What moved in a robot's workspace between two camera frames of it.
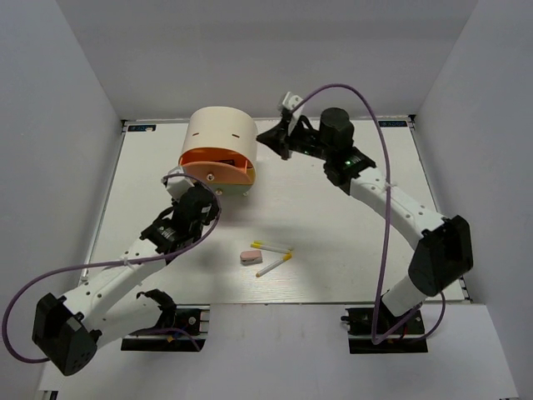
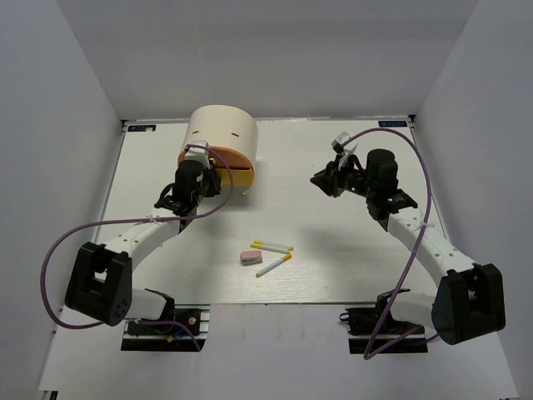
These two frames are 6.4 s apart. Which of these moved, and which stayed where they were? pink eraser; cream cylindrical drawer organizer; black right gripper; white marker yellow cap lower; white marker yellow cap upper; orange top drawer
Moved: black right gripper; orange top drawer
Stayed: pink eraser; white marker yellow cap lower; white marker yellow cap upper; cream cylindrical drawer organizer
